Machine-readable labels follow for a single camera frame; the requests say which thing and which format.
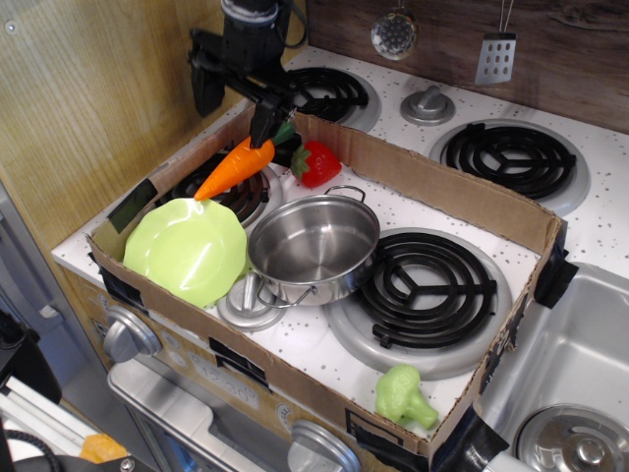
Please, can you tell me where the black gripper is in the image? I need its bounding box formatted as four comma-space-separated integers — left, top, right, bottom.
188, 9, 296, 148

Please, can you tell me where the orange toy carrot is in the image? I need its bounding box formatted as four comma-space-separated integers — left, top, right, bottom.
194, 122, 296, 202

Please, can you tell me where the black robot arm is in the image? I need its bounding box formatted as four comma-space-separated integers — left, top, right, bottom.
188, 1, 294, 148

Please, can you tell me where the light green plastic plate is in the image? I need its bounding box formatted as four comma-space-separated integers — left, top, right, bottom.
123, 198, 247, 308

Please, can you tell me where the front left black burner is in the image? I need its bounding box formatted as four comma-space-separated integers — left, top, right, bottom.
158, 150, 284, 230

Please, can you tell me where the red toy strawberry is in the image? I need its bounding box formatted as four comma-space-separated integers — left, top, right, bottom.
290, 141, 342, 189

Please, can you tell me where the hanging silver strainer ladle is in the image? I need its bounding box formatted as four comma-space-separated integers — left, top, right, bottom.
371, 0, 421, 61

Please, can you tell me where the stainless steel pot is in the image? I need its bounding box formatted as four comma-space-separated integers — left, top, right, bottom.
248, 185, 380, 309

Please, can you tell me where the silver back stove knob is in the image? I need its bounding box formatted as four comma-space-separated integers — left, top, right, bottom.
400, 86, 455, 126

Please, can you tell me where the silver stove knob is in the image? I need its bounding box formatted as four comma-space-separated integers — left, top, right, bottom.
217, 272, 286, 332
400, 86, 455, 126

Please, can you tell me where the silver front stove knob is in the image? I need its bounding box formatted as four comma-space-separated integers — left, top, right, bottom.
217, 272, 286, 332

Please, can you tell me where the brown cardboard fence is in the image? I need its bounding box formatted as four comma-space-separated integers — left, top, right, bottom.
87, 104, 568, 460

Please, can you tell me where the left silver oven knob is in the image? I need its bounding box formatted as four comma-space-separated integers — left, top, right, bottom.
103, 306, 162, 363

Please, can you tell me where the silver oven knob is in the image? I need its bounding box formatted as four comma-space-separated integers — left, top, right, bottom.
103, 306, 162, 363
287, 420, 362, 472

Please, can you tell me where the hanging silver spatula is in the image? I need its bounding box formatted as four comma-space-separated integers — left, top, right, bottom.
475, 1, 517, 87

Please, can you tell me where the front right black burner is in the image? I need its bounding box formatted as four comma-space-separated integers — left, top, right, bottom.
326, 228, 512, 381

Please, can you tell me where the back right black burner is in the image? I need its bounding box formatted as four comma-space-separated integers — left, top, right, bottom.
429, 119, 591, 216

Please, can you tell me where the green toy broccoli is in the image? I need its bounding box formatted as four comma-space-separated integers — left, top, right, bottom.
375, 364, 438, 430

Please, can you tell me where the right silver oven knob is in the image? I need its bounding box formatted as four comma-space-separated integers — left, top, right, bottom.
287, 420, 362, 472

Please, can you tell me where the orange object lower left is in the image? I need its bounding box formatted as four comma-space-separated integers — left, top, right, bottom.
79, 433, 128, 464

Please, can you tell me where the silver sink basin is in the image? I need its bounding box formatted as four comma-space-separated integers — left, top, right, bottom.
481, 264, 628, 471

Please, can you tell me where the silver sink drain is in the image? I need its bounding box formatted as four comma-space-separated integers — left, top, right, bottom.
512, 404, 628, 471

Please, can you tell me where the silver oven door handle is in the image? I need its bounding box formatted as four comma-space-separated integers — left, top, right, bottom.
108, 360, 289, 471

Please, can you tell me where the black cable lower left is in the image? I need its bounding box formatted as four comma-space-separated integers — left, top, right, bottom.
3, 429, 62, 472

